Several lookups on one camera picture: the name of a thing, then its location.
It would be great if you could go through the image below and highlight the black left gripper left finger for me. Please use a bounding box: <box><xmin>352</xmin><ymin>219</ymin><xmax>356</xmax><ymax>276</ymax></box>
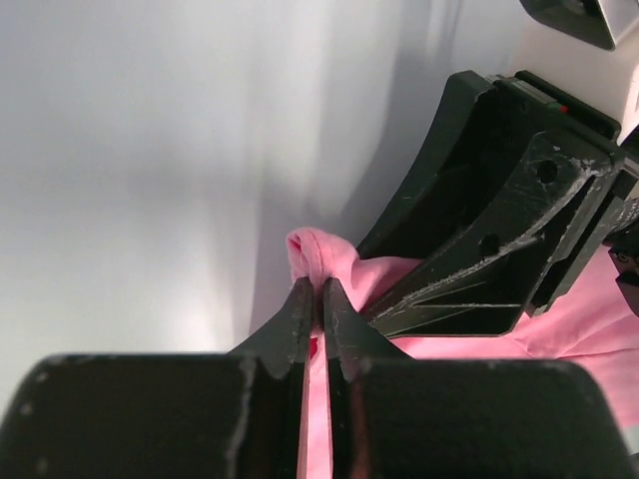
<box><xmin>1</xmin><ymin>278</ymin><xmax>314</xmax><ymax>478</ymax></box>

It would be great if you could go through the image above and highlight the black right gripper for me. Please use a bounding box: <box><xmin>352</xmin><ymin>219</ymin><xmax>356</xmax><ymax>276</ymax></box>
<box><xmin>357</xmin><ymin>71</ymin><xmax>638</xmax><ymax>335</ymax></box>

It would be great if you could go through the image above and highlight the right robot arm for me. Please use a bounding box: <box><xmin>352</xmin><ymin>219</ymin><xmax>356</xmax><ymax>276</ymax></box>
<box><xmin>358</xmin><ymin>1</ymin><xmax>638</xmax><ymax>337</ymax></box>

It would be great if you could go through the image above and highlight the pink t shirt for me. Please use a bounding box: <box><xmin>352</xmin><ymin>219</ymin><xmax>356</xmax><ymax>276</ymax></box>
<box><xmin>285</xmin><ymin>226</ymin><xmax>639</xmax><ymax>479</ymax></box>

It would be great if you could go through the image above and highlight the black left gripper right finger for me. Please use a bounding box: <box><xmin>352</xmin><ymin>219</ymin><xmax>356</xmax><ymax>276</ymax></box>
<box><xmin>322</xmin><ymin>279</ymin><xmax>630</xmax><ymax>478</ymax></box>

